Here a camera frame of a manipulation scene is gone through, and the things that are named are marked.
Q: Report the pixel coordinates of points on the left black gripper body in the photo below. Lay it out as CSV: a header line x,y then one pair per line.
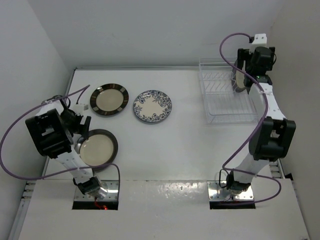
x,y
72,121

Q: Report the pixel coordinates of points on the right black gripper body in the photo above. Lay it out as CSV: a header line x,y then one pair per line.
x,y
248,65

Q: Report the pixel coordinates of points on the grey rim plate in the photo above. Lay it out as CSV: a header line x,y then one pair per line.
x,y
98,150
237,81

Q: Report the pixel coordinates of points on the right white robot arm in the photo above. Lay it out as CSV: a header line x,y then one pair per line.
x,y
272,139

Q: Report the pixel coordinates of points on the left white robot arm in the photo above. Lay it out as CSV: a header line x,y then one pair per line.
x,y
52,130

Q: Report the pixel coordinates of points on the brown striped rim plate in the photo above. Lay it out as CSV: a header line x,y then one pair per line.
x,y
109,99

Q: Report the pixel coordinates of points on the blue floral plate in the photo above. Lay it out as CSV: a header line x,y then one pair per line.
x,y
152,106

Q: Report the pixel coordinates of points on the white front board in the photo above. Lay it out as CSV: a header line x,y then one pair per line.
x,y
159,210

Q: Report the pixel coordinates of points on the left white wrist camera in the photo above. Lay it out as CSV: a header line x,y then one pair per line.
x,y
79,109

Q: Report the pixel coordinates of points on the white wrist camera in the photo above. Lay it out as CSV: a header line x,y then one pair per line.
x,y
79,109
259,40

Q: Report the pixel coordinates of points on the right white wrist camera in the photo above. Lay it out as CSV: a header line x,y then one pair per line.
x,y
259,40

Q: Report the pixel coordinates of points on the white wire dish rack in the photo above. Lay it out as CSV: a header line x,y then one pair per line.
x,y
223,105

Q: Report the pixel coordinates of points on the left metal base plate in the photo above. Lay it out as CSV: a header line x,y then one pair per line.
x,y
108,193

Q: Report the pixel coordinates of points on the metal base plate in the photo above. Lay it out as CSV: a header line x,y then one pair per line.
x,y
218,194
108,193

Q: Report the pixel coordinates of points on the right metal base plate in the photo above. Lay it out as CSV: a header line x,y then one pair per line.
x,y
218,194

